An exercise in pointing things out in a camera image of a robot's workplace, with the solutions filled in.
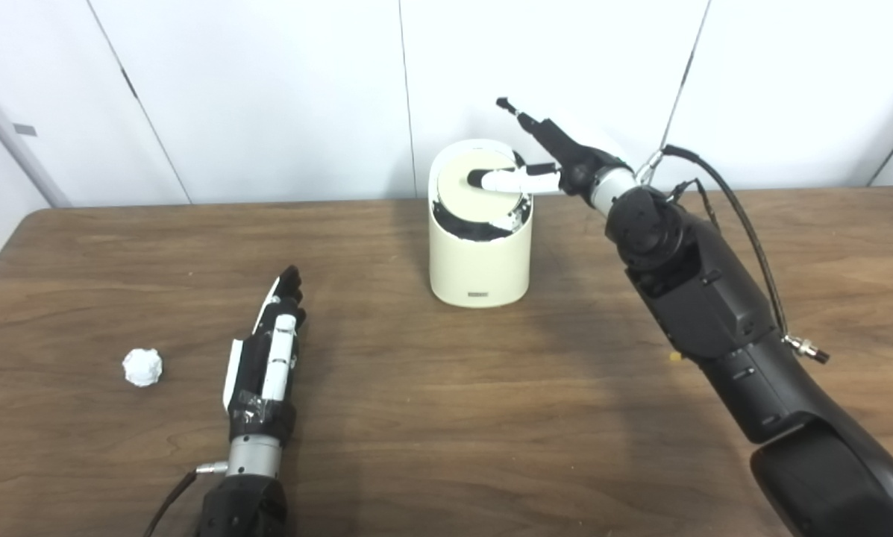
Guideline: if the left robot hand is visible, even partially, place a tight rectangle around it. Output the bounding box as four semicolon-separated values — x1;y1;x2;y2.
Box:
222;266;307;448

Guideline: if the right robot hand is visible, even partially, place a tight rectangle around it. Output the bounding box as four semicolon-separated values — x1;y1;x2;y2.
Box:
467;97;633;230

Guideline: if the white paper ball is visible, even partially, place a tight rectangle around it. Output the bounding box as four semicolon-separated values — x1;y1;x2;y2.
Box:
122;348;163;388

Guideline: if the round cream bin lid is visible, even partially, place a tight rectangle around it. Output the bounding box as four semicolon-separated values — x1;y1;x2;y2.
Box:
435;149;525;223

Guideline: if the cream-colored bin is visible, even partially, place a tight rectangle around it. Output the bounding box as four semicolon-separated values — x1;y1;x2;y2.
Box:
427;139;534;308

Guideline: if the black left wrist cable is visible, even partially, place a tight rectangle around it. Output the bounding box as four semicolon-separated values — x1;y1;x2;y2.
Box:
144;461;229;537

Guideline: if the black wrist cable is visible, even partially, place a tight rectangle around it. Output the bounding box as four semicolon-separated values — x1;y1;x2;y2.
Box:
144;461;229;537
636;144;831;365

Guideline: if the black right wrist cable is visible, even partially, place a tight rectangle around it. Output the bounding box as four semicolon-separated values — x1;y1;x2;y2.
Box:
636;144;831;365

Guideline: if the grey wall corner strip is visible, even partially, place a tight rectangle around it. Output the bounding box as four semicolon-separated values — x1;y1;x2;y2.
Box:
0;71;72;208

